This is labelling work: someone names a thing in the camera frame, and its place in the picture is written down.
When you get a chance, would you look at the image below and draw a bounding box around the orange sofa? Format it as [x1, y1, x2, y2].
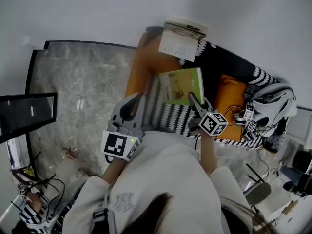
[124, 25, 186, 102]

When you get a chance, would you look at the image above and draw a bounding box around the grey chair black frame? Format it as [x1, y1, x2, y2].
[243, 163, 273, 206]

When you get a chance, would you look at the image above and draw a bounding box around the grey shoulder strap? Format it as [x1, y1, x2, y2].
[92, 186, 117, 234]

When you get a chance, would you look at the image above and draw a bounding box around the person's right forearm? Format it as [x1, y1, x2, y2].
[198, 133, 218, 176]

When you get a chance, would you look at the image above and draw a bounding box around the person's left forearm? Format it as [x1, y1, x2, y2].
[101, 158, 127, 186]

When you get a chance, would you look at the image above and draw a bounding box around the black white striped blanket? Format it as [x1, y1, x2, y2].
[142, 39, 297, 151]

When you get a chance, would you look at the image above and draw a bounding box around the orange cushion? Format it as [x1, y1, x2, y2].
[214, 74, 247, 141]

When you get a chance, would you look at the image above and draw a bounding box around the white book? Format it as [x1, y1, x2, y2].
[157, 16, 209, 62]

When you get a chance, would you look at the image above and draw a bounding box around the white cabinet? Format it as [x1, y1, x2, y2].
[284, 106, 312, 147]

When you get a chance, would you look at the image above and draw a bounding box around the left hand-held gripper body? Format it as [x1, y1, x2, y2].
[100, 119, 146, 162]

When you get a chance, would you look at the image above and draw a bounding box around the grey speckled pouch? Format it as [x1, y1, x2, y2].
[263, 134, 283, 154]

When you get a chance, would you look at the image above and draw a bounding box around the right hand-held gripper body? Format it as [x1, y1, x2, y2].
[188, 100, 230, 138]

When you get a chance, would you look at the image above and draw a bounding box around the white table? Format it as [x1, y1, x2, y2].
[265, 191, 300, 226]

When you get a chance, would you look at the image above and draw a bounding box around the person's white sweater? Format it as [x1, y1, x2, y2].
[62, 130, 254, 234]

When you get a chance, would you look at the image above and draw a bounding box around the green book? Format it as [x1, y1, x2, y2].
[158, 67, 205, 107]

